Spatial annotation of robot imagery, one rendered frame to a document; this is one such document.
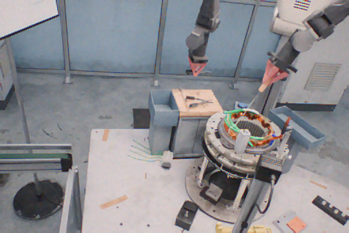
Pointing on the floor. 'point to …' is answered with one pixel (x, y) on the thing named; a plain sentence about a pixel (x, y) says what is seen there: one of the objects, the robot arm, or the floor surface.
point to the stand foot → (24, 195)
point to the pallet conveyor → (50, 160)
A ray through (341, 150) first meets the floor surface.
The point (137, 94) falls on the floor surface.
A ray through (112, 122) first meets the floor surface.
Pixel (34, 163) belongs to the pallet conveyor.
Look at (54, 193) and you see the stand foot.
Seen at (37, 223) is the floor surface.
